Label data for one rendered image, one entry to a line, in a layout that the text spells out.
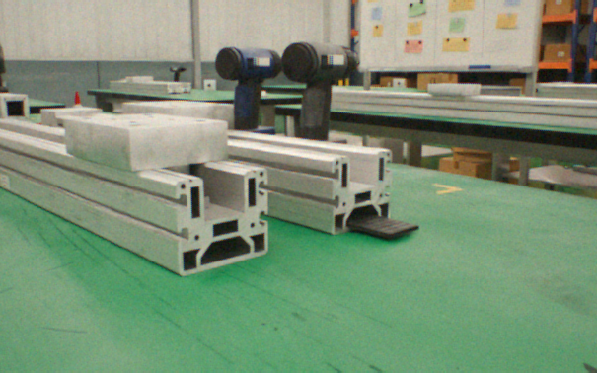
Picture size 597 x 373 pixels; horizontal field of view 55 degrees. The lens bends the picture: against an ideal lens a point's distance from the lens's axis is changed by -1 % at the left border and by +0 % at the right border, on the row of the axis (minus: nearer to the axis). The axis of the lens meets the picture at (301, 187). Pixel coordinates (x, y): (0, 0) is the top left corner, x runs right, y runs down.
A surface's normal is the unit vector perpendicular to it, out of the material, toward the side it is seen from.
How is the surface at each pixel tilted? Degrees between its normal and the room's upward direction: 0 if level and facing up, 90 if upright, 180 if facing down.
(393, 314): 0
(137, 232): 90
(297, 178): 90
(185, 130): 90
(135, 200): 90
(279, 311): 0
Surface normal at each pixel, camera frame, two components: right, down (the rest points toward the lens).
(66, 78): 0.58, 0.16
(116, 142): -0.73, 0.14
